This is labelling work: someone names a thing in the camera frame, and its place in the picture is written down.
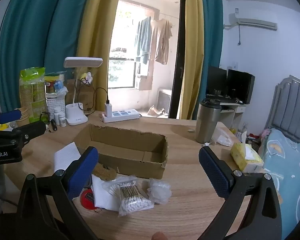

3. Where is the steel tumbler with black lid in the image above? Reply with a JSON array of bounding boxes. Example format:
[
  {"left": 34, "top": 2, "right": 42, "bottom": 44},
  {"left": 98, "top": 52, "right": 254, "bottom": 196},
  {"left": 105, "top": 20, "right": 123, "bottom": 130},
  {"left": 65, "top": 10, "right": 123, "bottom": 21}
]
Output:
[{"left": 195, "top": 99, "right": 222, "bottom": 144}]

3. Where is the yellow tissue pack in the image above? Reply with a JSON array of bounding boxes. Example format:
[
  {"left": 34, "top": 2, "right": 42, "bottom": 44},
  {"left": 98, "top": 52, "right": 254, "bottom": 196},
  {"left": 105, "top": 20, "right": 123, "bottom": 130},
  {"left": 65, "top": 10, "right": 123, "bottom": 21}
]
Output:
[{"left": 230, "top": 131, "right": 265, "bottom": 173}]

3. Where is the black charging cable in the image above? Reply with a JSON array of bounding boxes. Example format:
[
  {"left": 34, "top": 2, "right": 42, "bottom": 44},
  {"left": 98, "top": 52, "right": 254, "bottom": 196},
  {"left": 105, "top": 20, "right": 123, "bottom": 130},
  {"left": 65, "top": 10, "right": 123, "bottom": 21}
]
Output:
[{"left": 79, "top": 77, "right": 110, "bottom": 116}]

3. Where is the yellow curtain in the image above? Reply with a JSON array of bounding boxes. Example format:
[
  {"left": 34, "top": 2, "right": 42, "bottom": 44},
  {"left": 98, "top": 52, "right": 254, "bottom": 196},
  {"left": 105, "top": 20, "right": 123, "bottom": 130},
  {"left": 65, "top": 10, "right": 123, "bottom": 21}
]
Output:
[
  {"left": 181, "top": 0, "right": 205, "bottom": 120},
  {"left": 76, "top": 0, "right": 125, "bottom": 112}
]

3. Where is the teal curtain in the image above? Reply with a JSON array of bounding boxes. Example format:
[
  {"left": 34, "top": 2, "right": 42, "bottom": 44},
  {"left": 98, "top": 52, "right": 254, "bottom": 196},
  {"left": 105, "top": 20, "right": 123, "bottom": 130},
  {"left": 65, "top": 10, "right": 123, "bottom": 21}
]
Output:
[
  {"left": 199, "top": 0, "right": 225, "bottom": 119},
  {"left": 0, "top": 0, "right": 94, "bottom": 112}
]

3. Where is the green glass jar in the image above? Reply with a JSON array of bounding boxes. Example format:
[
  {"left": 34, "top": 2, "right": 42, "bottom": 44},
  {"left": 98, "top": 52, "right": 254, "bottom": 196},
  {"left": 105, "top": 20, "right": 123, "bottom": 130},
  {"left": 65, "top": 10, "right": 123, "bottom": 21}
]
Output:
[{"left": 39, "top": 112, "right": 51, "bottom": 124}]

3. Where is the brown cardboard box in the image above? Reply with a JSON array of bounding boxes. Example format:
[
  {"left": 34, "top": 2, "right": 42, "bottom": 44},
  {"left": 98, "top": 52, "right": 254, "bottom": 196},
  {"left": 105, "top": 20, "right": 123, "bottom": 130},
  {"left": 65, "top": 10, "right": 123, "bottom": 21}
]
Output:
[{"left": 73, "top": 124, "right": 169, "bottom": 180}]

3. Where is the small yellow white toy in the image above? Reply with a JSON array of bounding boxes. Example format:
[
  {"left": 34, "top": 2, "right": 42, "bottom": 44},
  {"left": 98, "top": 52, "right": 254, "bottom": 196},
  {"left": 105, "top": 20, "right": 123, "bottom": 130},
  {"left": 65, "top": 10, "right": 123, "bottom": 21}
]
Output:
[{"left": 80, "top": 72, "right": 94, "bottom": 85}]

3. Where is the hanging beige shirt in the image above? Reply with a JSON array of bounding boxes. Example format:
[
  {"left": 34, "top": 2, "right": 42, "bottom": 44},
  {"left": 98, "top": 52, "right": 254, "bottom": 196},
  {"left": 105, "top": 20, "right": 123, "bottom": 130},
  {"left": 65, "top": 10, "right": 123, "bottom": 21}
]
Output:
[{"left": 149, "top": 18, "right": 173, "bottom": 65}]

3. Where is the white napkin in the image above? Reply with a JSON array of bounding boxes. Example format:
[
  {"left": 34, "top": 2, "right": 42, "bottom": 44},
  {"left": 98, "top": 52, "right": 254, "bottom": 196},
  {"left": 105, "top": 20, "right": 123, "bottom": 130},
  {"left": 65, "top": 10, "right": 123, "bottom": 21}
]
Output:
[{"left": 91, "top": 175, "right": 120, "bottom": 212}]

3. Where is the red round keychain pouch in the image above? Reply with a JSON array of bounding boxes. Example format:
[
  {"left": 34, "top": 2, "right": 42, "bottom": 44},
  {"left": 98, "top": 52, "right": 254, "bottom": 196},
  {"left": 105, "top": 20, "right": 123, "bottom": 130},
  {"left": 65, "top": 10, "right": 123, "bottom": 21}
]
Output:
[{"left": 79, "top": 189, "right": 102, "bottom": 213}]

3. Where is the white charger plug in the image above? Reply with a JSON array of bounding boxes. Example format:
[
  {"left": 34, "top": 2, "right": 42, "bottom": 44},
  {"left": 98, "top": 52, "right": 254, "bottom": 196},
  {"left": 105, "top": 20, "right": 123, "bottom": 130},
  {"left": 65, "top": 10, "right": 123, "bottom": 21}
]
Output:
[{"left": 104, "top": 102, "right": 113, "bottom": 118}]

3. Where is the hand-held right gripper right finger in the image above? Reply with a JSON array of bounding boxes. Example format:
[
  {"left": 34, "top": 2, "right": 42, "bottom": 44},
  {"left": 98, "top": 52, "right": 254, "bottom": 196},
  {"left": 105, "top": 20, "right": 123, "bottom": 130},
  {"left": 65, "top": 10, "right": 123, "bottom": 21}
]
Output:
[{"left": 199, "top": 145, "right": 283, "bottom": 240}]

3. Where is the brown paper cup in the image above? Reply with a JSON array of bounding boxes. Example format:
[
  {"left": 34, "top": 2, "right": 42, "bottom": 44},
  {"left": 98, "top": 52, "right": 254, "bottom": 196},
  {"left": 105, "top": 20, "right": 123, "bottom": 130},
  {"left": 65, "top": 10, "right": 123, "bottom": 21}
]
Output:
[{"left": 14, "top": 107, "right": 30, "bottom": 128}]

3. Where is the pile of clothes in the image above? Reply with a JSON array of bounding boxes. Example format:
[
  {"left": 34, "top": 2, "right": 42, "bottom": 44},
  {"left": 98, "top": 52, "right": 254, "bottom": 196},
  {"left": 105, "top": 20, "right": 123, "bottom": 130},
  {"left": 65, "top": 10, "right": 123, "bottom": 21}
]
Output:
[{"left": 247, "top": 128, "right": 271, "bottom": 144}]

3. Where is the blue and white plastic wrapper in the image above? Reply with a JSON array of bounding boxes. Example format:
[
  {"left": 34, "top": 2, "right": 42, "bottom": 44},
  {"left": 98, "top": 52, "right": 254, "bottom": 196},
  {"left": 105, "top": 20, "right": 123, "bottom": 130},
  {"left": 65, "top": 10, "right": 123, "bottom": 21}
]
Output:
[{"left": 54, "top": 80, "right": 68, "bottom": 97}]

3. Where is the white air conditioner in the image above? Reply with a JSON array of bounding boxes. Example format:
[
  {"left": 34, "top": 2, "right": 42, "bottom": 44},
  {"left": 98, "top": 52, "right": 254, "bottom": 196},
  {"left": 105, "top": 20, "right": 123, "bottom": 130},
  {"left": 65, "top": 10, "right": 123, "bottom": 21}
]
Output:
[{"left": 227, "top": 12, "right": 278, "bottom": 32}]

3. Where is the hanging teal towel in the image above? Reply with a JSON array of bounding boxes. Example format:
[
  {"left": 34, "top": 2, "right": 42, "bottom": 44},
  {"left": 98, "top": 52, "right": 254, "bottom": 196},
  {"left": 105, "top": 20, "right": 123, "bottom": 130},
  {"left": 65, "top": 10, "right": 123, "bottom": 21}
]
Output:
[{"left": 134, "top": 16, "right": 152, "bottom": 65}]

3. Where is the grey padded headboard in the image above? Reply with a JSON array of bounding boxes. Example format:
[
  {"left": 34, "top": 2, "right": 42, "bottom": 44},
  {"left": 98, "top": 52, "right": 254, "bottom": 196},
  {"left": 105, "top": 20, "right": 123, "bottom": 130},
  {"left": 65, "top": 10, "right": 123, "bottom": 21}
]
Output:
[{"left": 264, "top": 74, "right": 300, "bottom": 146}]

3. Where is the bag of cotton swabs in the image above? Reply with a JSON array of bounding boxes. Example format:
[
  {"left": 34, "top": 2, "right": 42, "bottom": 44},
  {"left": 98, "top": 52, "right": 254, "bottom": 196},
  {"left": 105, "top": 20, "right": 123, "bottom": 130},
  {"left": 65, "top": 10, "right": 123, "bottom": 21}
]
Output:
[{"left": 102, "top": 177, "right": 155, "bottom": 218}]

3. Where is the green paper cup package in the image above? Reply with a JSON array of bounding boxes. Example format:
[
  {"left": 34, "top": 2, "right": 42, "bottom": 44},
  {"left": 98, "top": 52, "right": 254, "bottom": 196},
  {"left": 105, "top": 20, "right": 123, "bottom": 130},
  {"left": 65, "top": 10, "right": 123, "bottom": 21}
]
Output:
[{"left": 19, "top": 67, "right": 47, "bottom": 124}]

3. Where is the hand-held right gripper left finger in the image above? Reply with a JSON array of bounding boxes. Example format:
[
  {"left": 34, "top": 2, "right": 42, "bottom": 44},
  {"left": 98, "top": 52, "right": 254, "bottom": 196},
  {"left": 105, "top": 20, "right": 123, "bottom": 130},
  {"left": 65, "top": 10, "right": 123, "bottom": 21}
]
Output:
[{"left": 15, "top": 146, "right": 99, "bottom": 240}]

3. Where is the brown cardboard carton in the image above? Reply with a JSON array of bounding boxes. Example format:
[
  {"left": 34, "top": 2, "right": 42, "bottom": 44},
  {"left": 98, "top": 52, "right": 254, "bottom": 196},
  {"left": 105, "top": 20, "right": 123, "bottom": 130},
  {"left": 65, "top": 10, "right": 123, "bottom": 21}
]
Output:
[{"left": 65, "top": 78, "right": 97, "bottom": 113}]

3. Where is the black monitor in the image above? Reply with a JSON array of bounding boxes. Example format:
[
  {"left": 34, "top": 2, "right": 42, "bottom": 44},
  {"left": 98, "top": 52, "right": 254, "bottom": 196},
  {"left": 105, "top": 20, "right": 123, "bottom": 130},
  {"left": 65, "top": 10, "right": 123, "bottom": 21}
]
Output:
[
  {"left": 226, "top": 69, "right": 256, "bottom": 105},
  {"left": 206, "top": 66, "right": 228, "bottom": 98}
]

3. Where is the white paper towel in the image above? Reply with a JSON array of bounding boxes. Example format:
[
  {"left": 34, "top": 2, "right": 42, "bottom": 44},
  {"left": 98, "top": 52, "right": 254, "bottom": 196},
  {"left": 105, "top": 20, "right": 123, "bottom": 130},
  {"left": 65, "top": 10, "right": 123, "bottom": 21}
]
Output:
[{"left": 54, "top": 142, "right": 82, "bottom": 173}]

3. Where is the blue printed blanket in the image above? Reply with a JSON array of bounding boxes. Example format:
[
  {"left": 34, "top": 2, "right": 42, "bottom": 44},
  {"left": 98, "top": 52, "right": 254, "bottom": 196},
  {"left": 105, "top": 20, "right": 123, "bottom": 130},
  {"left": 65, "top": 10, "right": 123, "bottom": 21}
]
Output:
[{"left": 259, "top": 128, "right": 300, "bottom": 240}]

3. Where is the brown plush pouch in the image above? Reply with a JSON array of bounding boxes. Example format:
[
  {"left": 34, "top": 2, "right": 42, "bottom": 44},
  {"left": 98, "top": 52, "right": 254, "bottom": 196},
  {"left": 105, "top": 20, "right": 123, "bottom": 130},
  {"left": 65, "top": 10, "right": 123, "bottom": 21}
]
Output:
[{"left": 92, "top": 164, "right": 117, "bottom": 182}]

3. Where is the black door frame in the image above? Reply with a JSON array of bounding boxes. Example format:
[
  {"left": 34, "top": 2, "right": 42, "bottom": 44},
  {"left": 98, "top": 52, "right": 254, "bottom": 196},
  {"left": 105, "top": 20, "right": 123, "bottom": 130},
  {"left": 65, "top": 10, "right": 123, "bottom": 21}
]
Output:
[{"left": 168, "top": 0, "right": 186, "bottom": 119}]

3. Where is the cardboard scrap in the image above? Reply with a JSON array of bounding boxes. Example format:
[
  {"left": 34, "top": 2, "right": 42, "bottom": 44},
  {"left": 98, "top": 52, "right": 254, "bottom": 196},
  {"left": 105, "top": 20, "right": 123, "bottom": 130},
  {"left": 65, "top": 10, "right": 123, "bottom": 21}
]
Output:
[{"left": 147, "top": 106, "right": 169, "bottom": 118}]

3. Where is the white plastic bag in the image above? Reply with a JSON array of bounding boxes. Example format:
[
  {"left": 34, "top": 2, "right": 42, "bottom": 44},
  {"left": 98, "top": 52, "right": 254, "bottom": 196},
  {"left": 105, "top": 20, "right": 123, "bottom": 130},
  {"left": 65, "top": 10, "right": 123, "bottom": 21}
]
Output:
[{"left": 204, "top": 127, "right": 234, "bottom": 147}]

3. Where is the white power strip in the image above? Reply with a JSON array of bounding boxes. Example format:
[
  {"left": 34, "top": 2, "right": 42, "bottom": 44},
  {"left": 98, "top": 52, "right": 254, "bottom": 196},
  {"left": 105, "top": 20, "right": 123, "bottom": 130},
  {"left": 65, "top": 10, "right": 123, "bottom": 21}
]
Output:
[{"left": 101, "top": 109, "right": 140, "bottom": 123}]

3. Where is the white desk lamp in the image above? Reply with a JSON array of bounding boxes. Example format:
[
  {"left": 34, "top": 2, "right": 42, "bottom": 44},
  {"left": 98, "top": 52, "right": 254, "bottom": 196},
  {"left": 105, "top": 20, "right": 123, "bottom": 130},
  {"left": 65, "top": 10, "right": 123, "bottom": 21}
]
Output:
[{"left": 64, "top": 57, "right": 103, "bottom": 126}]

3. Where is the clear plastic bag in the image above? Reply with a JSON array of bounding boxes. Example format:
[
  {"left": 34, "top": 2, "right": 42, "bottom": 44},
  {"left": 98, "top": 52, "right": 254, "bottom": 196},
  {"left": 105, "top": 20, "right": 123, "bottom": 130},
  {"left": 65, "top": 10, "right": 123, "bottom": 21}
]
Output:
[{"left": 147, "top": 178, "right": 172, "bottom": 204}]

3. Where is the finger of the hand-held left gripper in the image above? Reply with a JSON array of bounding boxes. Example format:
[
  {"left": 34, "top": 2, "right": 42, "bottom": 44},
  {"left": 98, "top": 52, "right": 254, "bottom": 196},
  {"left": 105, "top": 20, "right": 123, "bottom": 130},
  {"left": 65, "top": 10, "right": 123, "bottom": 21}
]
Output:
[
  {"left": 11, "top": 122, "right": 47, "bottom": 146},
  {"left": 0, "top": 109, "right": 22, "bottom": 125}
]

